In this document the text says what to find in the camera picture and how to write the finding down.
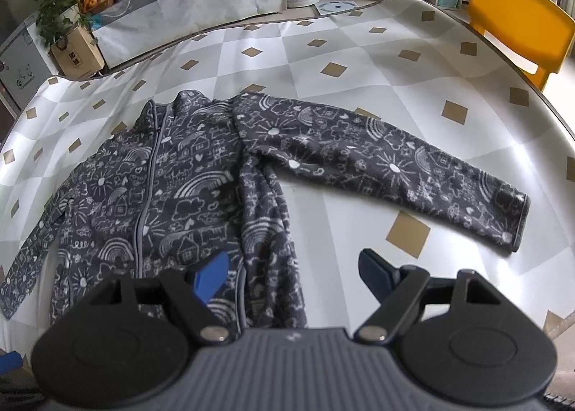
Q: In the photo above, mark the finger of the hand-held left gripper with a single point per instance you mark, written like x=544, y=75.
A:
x=10, y=360

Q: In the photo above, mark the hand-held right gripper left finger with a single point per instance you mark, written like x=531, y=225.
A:
x=211, y=278

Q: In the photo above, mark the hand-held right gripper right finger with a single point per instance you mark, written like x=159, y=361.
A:
x=375, y=269

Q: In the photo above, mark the grey patterned fleece jacket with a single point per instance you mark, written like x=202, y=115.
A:
x=179, y=168

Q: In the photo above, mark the grey white checkered tablecloth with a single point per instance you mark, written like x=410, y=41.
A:
x=359, y=92

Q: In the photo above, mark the tan cardboard box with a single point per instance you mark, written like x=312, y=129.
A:
x=78, y=54

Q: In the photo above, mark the white bathroom scale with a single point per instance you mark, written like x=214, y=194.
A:
x=334, y=7

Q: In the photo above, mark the cloth covered side table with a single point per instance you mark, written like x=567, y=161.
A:
x=202, y=2

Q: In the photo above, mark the yellow plastic chair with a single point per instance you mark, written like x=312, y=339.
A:
x=516, y=20

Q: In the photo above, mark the white chest freezer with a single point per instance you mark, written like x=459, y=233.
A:
x=24, y=60

